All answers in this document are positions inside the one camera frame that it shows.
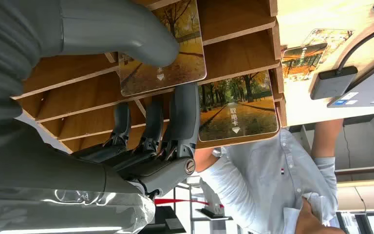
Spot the grey usb hub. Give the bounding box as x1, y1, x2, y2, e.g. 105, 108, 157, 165
310, 66, 359, 100

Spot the grey shelf cabinet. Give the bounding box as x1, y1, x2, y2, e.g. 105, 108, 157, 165
289, 111, 374, 212

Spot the person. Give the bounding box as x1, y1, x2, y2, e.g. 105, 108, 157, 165
193, 118, 348, 234

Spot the silver laptop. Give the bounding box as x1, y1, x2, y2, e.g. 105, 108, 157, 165
327, 54, 374, 109

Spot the white barrier post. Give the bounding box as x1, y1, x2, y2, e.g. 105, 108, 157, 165
196, 179, 233, 221

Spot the wooden slotted card rack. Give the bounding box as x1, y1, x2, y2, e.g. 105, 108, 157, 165
11, 0, 288, 155

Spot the red barrier belt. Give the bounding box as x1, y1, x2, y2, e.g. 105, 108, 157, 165
154, 198, 225, 209

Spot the black stand base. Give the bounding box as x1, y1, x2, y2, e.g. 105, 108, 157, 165
140, 206, 187, 234

